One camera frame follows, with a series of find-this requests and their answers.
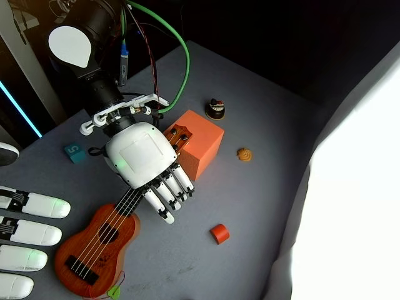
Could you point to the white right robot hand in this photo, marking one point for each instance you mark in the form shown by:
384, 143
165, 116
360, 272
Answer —
34, 232

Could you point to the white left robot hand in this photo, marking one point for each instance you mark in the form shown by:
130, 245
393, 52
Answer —
140, 153

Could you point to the small orange wooden guitar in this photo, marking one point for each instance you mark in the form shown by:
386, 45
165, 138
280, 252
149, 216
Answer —
100, 247

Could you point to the orange rectangular block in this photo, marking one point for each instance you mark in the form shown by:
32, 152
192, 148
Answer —
203, 137

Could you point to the teal number five block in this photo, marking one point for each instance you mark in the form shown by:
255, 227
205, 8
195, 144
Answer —
75, 153

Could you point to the toy chocolate cake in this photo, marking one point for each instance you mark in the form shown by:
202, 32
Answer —
215, 110

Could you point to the toy swirl cream puff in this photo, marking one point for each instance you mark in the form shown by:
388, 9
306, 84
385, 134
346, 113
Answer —
244, 154

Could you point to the red short cylinder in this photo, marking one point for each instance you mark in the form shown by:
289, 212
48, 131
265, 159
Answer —
219, 233

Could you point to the cyan light strip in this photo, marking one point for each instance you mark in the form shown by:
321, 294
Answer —
18, 107

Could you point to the white upright panel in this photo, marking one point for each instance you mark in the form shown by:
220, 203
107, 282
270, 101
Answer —
31, 78

